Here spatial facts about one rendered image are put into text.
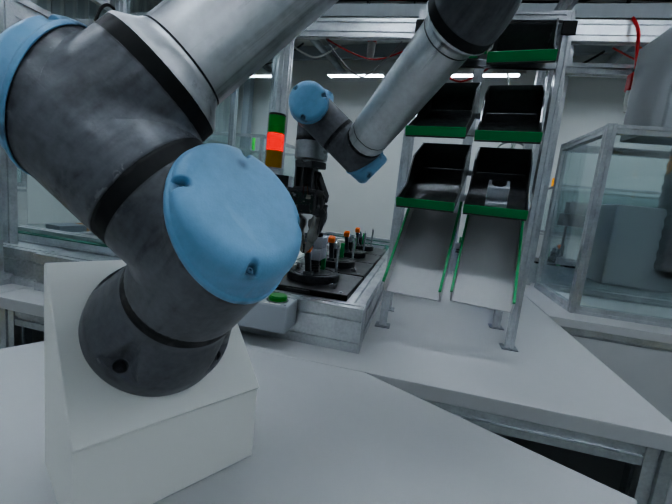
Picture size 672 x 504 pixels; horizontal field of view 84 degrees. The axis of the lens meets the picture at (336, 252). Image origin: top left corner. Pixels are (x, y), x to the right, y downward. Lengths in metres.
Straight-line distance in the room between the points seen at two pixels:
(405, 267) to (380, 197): 10.83
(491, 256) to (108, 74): 0.84
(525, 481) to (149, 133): 0.58
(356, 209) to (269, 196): 11.62
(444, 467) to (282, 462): 0.21
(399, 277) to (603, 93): 11.43
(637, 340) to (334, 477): 1.33
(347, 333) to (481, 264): 0.36
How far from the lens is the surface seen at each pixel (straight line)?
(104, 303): 0.41
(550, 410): 0.82
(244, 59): 0.37
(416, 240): 0.98
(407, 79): 0.58
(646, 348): 1.69
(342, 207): 12.07
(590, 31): 2.24
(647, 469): 0.93
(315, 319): 0.84
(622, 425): 0.86
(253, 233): 0.28
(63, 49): 0.36
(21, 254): 1.33
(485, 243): 1.00
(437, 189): 0.98
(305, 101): 0.74
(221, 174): 0.29
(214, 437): 0.49
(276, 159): 1.14
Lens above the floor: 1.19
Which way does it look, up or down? 8 degrees down
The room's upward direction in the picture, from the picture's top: 6 degrees clockwise
